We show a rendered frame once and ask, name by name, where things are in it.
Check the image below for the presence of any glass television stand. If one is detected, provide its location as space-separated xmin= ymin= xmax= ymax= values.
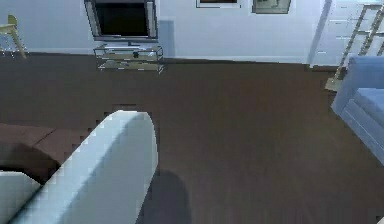
xmin=93 ymin=44 xmax=165 ymax=75

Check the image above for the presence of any white armchair with brown seat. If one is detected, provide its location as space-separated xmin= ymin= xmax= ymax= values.
xmin=0 ymin=110 xmax=159 ymax=224

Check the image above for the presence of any white framed picture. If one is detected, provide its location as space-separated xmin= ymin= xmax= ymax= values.
xmin=195 ymin=0 xmax=242 ymax=9

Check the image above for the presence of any grey flat television set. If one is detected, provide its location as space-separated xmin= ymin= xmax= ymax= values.
xmin=83 ymin=0 xmax=159 ymax=47

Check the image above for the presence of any dark framed picture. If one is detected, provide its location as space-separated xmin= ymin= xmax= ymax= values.
xmin=251 ymin=0 xmax=292 ymax=15

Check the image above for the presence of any white chest of drawers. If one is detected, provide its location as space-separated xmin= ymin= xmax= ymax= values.
xmin=310 ymin=0 xmax=384 ymax=67

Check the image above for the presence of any blue sofa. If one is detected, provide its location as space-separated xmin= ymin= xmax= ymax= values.
xmin=330 ymin=55 xmax=384 ymax=167

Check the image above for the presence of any yellow-green wooden chair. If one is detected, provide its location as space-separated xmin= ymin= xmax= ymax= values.
xmin=0 ymin=14 xmax=28 ymax=60

